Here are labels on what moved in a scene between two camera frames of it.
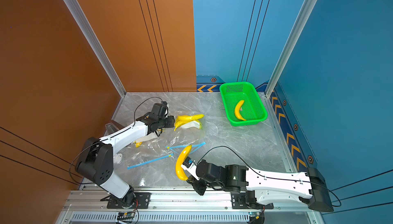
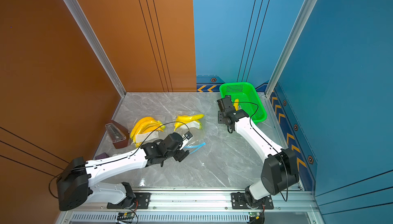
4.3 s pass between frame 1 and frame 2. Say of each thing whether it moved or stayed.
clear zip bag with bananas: stayed
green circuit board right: stayed
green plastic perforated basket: stayed
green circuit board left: stayed
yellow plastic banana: moved
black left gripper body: moved
